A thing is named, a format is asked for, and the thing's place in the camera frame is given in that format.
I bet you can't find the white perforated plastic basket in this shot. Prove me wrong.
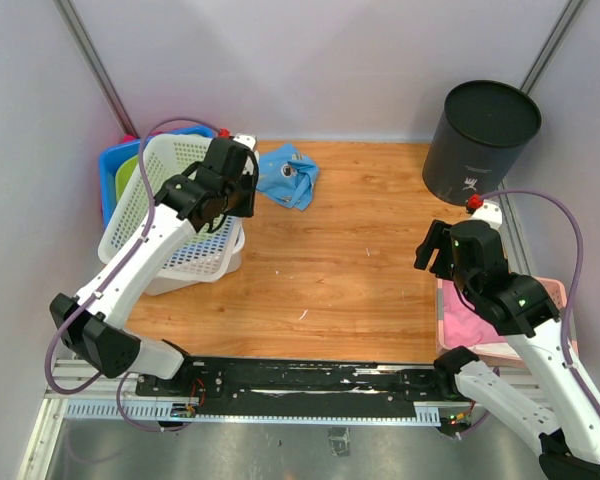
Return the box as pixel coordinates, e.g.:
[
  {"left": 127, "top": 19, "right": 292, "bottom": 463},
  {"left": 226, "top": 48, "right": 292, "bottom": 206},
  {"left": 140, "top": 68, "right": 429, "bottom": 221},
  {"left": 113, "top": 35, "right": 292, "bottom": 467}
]
[{"left": 98, "top": 134, "right": 242, "bottom": 263}]

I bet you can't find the large dark blue cylindrical container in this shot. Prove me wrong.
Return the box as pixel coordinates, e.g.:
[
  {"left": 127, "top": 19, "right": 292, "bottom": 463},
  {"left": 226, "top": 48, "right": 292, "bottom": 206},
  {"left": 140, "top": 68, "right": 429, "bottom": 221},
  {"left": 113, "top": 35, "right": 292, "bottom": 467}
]
[{"left": 422, "top": 80, "right": 542, "bottom": 206}]

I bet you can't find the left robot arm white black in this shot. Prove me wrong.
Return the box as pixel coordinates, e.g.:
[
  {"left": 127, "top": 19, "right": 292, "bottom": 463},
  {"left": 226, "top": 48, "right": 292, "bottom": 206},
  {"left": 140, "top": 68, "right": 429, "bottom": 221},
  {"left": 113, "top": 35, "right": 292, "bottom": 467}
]
[{"left": 50, "top": 134, "right": 258, "bottom": 396}]

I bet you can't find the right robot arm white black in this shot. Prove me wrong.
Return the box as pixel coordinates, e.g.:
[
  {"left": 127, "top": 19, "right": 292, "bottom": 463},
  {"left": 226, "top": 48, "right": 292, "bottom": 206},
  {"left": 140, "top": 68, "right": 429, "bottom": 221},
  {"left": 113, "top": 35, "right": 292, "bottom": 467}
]
[{"left": 414, "top": 219, "right": 600, "bottom": 479}]

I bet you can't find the blue printed cloth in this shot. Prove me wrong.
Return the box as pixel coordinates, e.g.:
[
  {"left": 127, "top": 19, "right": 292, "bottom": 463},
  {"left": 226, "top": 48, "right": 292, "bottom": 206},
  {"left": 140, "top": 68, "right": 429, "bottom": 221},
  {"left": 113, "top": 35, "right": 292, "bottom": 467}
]
[{"left": 257, "top": 143, "right": 320, "bottom": 211}]

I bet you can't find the pink perforated basket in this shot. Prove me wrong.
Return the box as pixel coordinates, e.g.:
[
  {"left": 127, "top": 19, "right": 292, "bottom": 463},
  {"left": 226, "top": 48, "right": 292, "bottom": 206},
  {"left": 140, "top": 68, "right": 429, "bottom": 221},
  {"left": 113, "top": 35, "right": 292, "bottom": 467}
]
[{"left": 434, "top": 274, "right": 569, "bottom": 369}]

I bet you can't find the pink towel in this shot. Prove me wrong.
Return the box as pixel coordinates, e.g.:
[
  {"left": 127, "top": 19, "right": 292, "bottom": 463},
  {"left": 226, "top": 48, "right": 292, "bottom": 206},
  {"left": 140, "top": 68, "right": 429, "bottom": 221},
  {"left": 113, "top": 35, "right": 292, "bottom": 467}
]
[{"left": 442, "top": 281, "right": 504, "bottom": 348}]

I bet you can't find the green plastic basin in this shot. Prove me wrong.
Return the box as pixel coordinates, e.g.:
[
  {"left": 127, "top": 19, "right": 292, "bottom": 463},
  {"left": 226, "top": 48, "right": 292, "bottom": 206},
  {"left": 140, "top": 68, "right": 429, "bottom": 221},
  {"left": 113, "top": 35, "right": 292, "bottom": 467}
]
[{"left": 114, "top": 155, "right": 138, "bottom": 202}]

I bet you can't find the magenta object behind bins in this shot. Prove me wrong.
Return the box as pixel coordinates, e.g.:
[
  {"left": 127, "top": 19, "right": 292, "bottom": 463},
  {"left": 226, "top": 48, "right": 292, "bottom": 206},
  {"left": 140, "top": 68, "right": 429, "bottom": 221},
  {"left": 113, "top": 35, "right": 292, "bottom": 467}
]
[{"left": 119, "top": 134, "right": 137, "bottom": 144}]

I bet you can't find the blue plastic bin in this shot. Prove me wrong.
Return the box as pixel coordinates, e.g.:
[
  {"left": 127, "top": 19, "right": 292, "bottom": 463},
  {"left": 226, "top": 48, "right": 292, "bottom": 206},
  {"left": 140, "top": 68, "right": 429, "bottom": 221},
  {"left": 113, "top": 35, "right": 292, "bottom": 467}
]
[{"left": 97, "top": 124, "right": 219, "bottom": 231}]

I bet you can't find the white plastic tub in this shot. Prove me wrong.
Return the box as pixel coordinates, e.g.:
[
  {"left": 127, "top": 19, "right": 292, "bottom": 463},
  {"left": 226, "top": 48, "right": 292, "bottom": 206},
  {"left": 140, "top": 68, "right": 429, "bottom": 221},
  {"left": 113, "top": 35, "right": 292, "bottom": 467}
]
[{"left": 144, "top": 227, "right": 245, "bottom": 296}]

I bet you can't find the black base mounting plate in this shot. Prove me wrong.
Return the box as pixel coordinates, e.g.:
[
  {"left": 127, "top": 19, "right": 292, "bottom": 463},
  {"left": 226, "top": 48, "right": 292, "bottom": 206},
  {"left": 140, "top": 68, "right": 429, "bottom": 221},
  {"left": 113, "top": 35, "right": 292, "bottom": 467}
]
[{"left": 135, "top": 357, "right": 469, "bottom": 422}]

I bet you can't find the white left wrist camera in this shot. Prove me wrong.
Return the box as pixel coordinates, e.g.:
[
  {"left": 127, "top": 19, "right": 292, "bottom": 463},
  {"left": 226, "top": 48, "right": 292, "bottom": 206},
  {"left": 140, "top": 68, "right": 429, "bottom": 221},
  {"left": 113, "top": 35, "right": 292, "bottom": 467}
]
[{"left": 231, "top": 134, "right": 257, "bottom": 151}]

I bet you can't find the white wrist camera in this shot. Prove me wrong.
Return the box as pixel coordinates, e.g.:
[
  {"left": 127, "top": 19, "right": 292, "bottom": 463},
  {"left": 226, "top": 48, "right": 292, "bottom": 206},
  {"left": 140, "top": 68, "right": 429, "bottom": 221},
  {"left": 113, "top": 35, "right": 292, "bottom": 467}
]
[
  {"left": 231, "top": 134, "right": 257, "bottom": 151},
  {"left": 467, "top": 199, "right": 503, "bottom": 230}
]

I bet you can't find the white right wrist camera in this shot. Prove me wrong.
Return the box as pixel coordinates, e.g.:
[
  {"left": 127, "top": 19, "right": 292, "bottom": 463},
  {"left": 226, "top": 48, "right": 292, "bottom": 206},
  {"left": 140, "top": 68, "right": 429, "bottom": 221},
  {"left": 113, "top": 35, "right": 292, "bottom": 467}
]
[{"left": 467, "top": 199, "right": 503, "bottom": 230}]

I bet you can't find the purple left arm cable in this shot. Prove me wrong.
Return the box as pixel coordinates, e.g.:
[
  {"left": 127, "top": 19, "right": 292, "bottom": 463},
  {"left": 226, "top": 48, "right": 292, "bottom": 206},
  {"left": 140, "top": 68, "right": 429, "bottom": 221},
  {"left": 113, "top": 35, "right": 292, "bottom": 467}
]
[{"left": 43, "top": 117, "right": 231, "bottom": 434}]

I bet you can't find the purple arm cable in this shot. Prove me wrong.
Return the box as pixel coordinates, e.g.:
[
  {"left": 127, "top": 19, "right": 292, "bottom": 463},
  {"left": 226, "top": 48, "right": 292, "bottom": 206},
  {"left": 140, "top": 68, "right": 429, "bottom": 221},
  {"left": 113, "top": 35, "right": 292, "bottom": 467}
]
[
  {"left": 449, "top": 188, "right": 600, "bottom": 444},
  {"left": 43, "top": 117, "right": 231, "bottom": 434}
]

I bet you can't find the white slotted cable duct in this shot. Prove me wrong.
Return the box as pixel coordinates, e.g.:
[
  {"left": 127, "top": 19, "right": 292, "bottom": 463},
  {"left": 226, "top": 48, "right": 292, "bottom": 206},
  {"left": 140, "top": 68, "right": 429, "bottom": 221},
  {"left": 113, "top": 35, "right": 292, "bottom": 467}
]
[{"left": 65, "top": 400, "right": 442, "bottom": 427}]

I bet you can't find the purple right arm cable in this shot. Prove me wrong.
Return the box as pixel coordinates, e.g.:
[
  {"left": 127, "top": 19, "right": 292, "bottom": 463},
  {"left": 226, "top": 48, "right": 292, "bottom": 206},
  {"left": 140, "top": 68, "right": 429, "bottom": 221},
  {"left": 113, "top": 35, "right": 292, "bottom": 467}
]
[{"left": 449, "top": 188, "right": 600, "bottom": 444}]

